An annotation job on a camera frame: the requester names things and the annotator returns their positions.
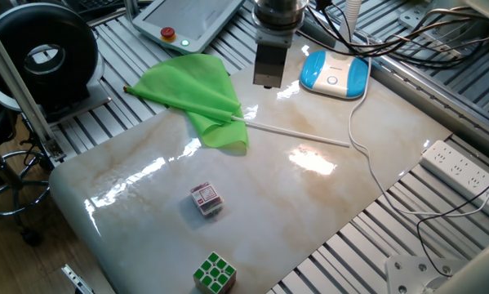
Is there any grey Schunk gripper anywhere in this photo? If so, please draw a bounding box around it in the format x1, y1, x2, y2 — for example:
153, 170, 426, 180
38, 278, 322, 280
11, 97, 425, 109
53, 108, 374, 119
251, 29, 297, 90

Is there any green flag with white stick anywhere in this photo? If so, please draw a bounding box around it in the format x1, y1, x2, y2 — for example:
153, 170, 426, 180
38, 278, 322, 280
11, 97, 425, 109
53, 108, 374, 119
122, 53, 351, 149

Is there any blue and white lamp base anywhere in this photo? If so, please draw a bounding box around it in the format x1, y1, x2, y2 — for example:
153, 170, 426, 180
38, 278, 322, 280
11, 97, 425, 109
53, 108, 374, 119
300, 0, 371, 100

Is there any silver force torque sensor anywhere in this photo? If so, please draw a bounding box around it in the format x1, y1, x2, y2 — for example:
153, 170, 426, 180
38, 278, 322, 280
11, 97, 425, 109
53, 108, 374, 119
251, 0, 310, 34

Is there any glossy marble pattern board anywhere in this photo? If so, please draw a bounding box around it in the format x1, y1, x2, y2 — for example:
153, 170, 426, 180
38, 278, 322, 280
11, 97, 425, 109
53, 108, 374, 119
48, 34, 453, 294

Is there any grey teach pendant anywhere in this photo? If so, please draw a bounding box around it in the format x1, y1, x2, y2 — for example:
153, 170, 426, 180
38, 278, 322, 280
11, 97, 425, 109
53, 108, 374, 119
131, 0, 245, 56

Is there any clear box of paper clips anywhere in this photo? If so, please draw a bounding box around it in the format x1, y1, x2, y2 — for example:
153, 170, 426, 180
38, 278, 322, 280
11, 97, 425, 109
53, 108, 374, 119
189, 180, 225, 218

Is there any black keyboard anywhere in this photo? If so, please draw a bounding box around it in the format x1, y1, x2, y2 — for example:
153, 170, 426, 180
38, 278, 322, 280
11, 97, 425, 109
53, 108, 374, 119
78, 0, 125, 11

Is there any rubik's cube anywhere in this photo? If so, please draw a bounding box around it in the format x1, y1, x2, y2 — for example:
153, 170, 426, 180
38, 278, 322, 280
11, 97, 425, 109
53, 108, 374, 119
192, 251, 238, 294

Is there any black round fan device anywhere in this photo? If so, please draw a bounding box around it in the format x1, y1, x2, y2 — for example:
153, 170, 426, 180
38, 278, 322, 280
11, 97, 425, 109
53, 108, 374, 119
0, 2, 113, 126

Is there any white power strip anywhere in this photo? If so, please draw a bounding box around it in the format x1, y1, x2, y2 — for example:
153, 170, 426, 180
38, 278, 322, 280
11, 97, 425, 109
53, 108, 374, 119
419, 140, 489, 228

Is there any short aluminium profile piece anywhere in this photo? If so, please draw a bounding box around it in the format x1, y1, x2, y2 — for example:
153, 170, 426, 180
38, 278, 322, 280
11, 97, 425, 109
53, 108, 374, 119
61, 264, 95, 294

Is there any white lamp power cable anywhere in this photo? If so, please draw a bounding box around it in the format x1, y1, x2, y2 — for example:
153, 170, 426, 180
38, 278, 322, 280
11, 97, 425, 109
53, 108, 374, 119
347, 42, 489, 218

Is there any black cable bundle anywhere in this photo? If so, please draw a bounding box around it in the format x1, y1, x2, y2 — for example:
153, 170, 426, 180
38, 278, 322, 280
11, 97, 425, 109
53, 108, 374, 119
299, 0, 489, 70

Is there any long aluminium table rail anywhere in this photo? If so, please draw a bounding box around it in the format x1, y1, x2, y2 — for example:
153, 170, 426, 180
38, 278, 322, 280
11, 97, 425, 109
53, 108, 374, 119
296, 16, 489, 142

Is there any grey mounting plate with post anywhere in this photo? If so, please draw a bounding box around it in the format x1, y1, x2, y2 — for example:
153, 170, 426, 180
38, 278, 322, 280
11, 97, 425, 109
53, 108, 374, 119
398, 0, 489, 60

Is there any thin black cable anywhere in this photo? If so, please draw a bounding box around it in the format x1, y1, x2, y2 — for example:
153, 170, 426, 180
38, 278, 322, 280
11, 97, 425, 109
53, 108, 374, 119
416, 174, 489, 278

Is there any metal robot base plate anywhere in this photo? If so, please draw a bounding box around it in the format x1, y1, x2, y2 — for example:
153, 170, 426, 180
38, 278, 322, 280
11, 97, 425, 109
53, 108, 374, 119
385, 255, 468, 294

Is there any aluminium frame bar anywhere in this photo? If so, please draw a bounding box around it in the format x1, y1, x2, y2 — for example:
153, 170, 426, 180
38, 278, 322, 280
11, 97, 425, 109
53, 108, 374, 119
0, 11, 67, 163

